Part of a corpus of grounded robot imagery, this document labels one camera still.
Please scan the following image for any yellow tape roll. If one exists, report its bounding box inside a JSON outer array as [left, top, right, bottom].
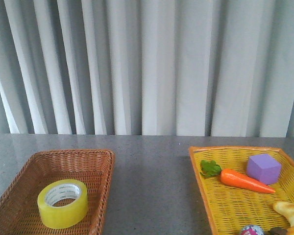
[[37, 179, 88, 229]]

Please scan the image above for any grey pleated curtain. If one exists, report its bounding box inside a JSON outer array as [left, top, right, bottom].
[[0, 0, 294, 137]]

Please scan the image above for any orange toy carrot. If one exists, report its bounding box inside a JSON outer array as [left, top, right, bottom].
[[200, 160, 275, 194]]

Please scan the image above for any purple foam cube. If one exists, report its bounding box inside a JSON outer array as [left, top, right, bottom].
[[246, 154, 282, 185]]

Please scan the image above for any yellow woven basket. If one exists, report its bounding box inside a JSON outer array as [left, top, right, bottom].
[[189, 146, 294, 235]]

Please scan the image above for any pink patterned ball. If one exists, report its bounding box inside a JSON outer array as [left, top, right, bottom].
[[240, 224, 265, 235]]

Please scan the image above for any brown wicker basket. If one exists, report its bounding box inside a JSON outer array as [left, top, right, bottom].
[[0, 149, 115, 235]]

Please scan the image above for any small brown object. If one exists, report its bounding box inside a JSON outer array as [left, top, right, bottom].
[[269, 227, 288, 235]]

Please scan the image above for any toy bread piece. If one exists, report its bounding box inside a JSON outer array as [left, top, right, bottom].
[[273, 201, 294, 235]]

